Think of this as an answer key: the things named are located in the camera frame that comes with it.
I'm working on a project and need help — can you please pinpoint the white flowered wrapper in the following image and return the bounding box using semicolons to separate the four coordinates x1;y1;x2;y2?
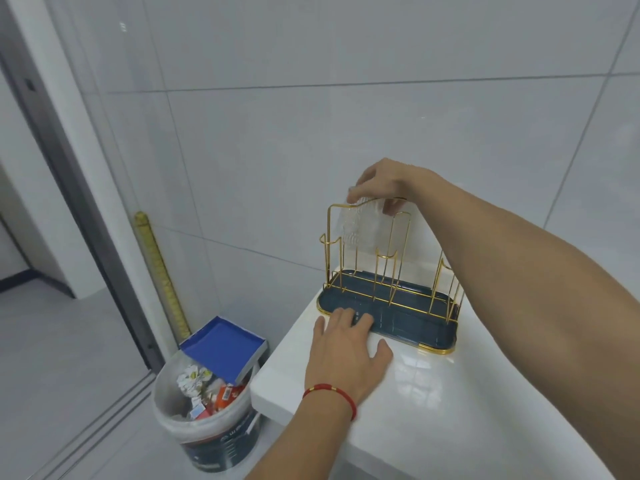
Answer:
177;364;215;398

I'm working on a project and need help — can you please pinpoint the white plastic trash bucket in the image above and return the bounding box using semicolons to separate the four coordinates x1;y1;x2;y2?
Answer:
152;345;267;473

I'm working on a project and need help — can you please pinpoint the person's right forearm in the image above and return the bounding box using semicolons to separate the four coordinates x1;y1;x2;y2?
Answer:
407;167;640;480

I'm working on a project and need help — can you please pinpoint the yellow pole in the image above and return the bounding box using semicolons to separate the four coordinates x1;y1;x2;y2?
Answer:
133;211;192;341

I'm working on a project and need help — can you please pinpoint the person's left hand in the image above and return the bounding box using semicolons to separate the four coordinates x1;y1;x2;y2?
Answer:
304;307;394;401

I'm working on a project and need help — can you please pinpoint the grey metal door frame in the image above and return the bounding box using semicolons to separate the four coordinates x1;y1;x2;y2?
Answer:
0;0;167;373

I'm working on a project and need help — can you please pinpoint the person's left forearm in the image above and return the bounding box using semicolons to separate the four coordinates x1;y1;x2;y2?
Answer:
246;391;355;480

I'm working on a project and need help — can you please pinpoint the person's right hand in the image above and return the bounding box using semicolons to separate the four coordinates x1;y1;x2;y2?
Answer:
346;157;441;216

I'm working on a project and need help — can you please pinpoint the white plastic bin liner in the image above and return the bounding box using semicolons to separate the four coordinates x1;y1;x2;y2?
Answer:
152;346;262;448

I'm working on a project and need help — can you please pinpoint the clear textured glass plate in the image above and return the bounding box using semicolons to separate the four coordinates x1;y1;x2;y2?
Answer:
333;195;422;261

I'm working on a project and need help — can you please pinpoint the orange snack packet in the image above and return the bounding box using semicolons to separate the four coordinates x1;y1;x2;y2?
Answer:
212;382;247;411

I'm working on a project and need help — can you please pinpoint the red string bracelet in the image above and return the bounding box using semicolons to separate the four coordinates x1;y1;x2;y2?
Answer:
302;383;358;422

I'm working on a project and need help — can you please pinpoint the blue cardboard box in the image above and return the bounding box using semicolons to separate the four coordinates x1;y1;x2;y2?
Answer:
179;316;269;386

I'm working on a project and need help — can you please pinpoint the gold wire rack blue tray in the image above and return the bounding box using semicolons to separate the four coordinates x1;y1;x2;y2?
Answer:
316;197;466;356

